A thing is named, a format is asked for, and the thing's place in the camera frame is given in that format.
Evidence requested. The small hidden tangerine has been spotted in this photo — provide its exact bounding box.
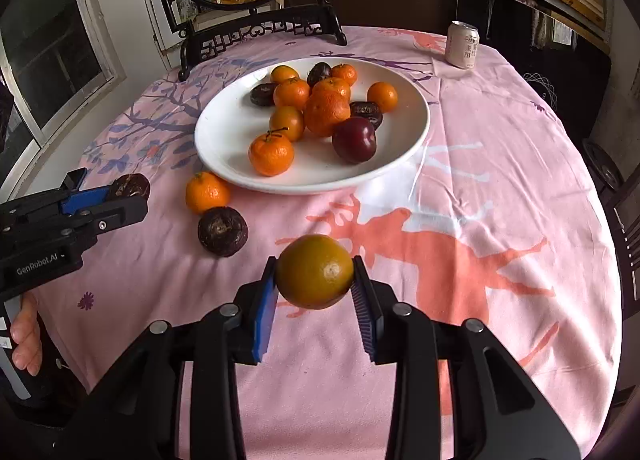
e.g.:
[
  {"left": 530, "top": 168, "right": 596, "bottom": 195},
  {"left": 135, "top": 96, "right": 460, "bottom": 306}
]
[{"left": 331, "top": 64, "right": 358, "bottom": 86}]

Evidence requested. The greenish-yellow orange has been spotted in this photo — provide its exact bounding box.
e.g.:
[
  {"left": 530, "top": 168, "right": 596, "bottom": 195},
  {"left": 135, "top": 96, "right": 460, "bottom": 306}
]
[{"left": 276, "top": 235, "right": 354, "bottom": 310}]

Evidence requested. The dark wooden chair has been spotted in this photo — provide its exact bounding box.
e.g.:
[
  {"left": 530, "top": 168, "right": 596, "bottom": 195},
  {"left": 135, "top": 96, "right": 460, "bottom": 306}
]
[{"left": 604, "top": 168, "right": 639, "bottom": 320}]

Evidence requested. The dark red plum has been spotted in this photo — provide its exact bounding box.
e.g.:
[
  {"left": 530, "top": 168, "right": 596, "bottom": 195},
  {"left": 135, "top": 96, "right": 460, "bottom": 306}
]
[{"left": 332, "top": 116, "right": 378, "bottom": 164}]

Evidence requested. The pink deer-print tablecloth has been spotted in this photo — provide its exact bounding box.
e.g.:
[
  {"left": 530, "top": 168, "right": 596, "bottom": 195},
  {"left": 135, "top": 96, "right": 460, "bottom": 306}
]
[{"left": 37, "top": 27, "right": 622, "bottom": 452}]

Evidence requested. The dark wrinkled passion fruit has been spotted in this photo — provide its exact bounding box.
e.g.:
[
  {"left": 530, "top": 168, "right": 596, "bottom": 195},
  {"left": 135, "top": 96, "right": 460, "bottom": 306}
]
[{"left": 198, "top": 206, "right": 248, "bottom": 258}]

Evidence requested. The small dark passion fruit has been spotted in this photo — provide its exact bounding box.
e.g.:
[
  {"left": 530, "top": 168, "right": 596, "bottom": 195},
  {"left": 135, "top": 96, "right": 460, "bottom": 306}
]
[{"left": 250, "top": 83, "right": 278, "bottom": 107}]

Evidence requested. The person's left hand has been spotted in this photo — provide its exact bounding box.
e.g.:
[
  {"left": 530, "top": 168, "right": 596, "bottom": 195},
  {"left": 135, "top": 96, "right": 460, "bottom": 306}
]
[{"left": 11, "top": 292, "right": 42, "bottom": 376}]

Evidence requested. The orange tangerine front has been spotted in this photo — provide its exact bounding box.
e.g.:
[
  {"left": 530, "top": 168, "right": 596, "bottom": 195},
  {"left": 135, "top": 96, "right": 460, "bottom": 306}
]
[{"left": 367, "top": 82, "right": 399, "bottom": 113}]

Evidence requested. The pale beverage can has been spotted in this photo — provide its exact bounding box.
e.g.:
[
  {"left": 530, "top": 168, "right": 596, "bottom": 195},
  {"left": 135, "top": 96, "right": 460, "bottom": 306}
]
[{"left": 445, "top": 20, "right": 480, "bottom": 70}]

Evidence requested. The orange tangerine cluster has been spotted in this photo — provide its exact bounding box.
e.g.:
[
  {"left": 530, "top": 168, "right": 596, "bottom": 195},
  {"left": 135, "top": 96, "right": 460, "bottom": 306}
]
[
  {"left": 269, "top": 106, "right": 306, "bottom": 142},
  {"left": 304, "top": 90, "right": 350, "bottom": 137}
]

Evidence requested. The large white plate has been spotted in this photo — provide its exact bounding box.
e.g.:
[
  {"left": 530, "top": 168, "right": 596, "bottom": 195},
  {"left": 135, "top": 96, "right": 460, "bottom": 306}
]
[{"left": 194, "top": 56, "right": 432, "bottom": 194}]

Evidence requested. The window with white frame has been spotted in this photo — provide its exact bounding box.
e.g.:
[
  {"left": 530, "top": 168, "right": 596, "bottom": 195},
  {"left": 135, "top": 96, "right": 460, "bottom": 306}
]
[{"left": 1, "top": 0, "right": 124, "bottom": 197}]

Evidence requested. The large wrinkled passion fruit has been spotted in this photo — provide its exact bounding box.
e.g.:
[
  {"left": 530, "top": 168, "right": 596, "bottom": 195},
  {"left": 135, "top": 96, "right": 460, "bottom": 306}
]
[{"left": 349, "top": 102, "right": 383, "bottom": 130}]

